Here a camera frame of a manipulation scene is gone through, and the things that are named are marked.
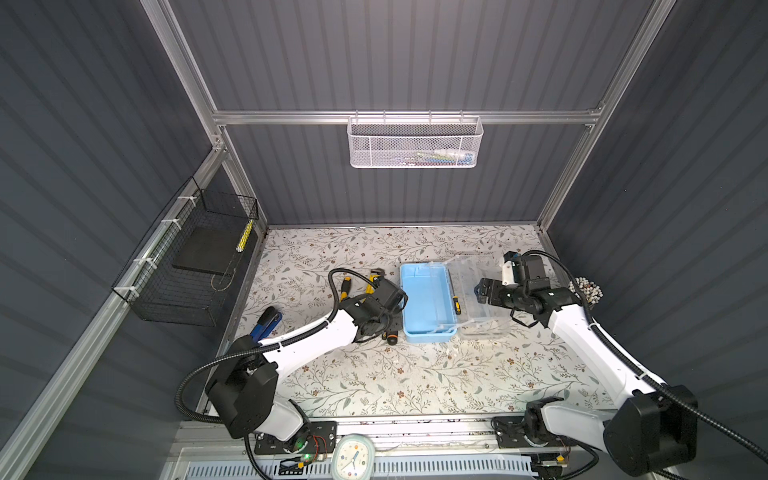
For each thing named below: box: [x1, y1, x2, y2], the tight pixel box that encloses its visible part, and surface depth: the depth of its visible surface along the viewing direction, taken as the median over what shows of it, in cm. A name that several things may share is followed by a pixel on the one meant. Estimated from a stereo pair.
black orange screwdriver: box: [387, 330, 399, 346], surface depth 90 cm
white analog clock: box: [331, 433, 376, 480], surface depth 70 cm
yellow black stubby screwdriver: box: [340, 276, 352, 303], surface depth 103 cm
